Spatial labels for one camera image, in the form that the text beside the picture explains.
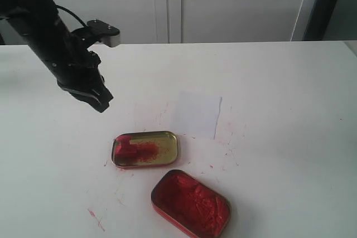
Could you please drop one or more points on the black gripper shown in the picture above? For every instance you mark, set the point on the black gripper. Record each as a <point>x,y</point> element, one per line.
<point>81,79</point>

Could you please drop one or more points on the red plastic stamp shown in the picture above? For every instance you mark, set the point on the red plastic stamp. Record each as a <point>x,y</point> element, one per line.
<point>124,150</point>

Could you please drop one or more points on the red ink pad tin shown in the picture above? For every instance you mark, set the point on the red ink pad tin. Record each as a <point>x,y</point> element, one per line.
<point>191,206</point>

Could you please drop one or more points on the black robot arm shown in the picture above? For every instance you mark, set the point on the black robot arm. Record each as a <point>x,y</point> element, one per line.
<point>39,24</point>

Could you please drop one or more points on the gold tin lid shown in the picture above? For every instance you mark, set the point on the gold tin lid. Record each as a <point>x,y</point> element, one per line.
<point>155,149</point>

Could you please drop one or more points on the white paper sheet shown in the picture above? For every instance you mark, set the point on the white paper sheet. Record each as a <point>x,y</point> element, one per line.
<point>196,115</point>

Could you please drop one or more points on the white cabinet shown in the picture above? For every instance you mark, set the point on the white cabinet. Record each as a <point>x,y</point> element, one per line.
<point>190,21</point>

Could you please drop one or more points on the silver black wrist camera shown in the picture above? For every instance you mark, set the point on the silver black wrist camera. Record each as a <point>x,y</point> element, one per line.
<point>104,33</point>

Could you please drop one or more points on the dark door frame post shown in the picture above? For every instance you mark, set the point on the dark door frame post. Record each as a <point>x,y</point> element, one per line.
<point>319,20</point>

